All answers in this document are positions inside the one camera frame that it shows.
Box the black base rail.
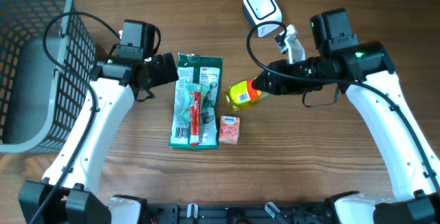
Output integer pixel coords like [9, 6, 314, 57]
[148, 202, 339, 224]

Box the orange tissue pack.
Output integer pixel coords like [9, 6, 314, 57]
[218, 115, 240, 144]

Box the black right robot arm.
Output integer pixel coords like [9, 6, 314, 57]
[253, 8, 439, 223]

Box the green glove package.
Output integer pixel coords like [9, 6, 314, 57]
[168, 54, 223, 150]

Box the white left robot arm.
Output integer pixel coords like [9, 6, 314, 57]
[19, 53, 178, 223]

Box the yellow dish soap bottle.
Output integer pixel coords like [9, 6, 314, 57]
[225, 78, 270, 111]

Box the black right camera cable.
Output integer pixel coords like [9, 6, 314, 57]
[245, 20, 440, 190]

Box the grey plastic shopping basket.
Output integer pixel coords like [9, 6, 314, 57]
[1, 0, 96, 153]

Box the white barcode scanner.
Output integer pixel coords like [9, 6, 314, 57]
[242, 0, 283, 27]

